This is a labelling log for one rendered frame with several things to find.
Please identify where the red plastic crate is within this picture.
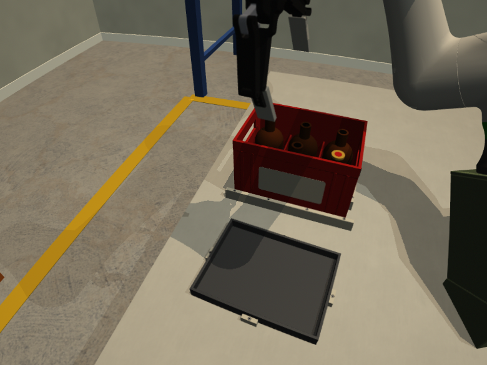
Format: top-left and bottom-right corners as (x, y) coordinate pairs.
(233, 103), (364, 217)

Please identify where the brown glass bottle with blue label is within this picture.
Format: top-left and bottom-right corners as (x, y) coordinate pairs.
(331, 150), (345, 163)

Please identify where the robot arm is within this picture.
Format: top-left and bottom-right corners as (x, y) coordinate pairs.
(383, 0), (487, 175)

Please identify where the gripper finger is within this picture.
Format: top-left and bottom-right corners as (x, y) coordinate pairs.
(232, 0), (282, 122)
(284, 0), (312, 52)

